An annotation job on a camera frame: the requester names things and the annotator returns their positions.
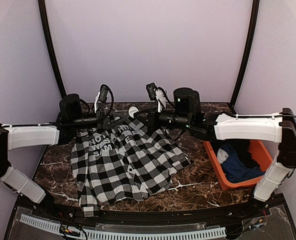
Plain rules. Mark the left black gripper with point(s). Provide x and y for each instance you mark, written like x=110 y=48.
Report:
x=104 y=122

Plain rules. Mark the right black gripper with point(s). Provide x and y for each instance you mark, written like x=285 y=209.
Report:
x=150 y=122

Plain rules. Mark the black white plaid shirt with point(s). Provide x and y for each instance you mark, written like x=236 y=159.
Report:
x=125 y=162

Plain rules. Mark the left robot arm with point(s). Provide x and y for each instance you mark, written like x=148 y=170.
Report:
x=71 y=118

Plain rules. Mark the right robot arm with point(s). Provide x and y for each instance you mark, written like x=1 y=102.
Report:
x=186 y=115

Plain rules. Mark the black garment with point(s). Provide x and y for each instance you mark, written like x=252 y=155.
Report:
x=242 y=148

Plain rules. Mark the blue garment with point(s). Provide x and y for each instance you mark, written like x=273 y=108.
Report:
x=233 y=168

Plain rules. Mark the orange plastic basket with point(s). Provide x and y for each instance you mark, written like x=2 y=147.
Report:
x=259 y=153

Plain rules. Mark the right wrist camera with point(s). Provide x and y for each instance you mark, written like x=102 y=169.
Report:
x=157 y=95

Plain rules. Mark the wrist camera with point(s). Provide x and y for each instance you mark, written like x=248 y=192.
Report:
x=101 y=98
x=157 y=95

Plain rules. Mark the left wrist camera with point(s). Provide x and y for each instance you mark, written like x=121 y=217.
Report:
x=101 y=98

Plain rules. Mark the white slotted cable duct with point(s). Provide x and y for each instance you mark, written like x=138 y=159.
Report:
x=118 y=232

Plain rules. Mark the left black frame post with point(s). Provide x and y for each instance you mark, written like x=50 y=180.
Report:
x=50 y=47

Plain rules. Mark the black frame post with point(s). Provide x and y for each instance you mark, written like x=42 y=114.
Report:
x=50 y=47
x=246 y=53

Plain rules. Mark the right black frame post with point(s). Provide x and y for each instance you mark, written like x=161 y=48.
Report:
x=246 y=53

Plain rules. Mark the black front rail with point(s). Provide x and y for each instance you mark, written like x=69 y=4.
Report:
x=227 y=216

